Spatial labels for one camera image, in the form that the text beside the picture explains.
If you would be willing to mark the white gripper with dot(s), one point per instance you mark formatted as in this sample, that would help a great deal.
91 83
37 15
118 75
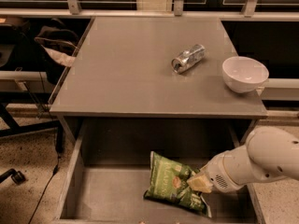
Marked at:
214 172

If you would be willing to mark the green jalapeno chip bag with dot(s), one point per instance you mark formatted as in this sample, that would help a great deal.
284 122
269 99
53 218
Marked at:
168 183

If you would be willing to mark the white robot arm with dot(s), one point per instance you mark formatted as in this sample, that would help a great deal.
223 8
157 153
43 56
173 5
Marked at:
269 154

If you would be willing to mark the grey open top drawer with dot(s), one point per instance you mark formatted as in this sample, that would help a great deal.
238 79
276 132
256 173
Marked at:
109 172

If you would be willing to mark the grey cabinet counter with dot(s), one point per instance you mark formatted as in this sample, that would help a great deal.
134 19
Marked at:
123 69

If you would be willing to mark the white ceramic bowl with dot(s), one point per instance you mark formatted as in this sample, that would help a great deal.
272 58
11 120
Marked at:
243 74

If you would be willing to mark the crushed silver soda can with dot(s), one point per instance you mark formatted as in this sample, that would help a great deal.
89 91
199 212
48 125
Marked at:
188 58

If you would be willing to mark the dark backpack with cloth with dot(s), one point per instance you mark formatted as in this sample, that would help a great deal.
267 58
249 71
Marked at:
59 44

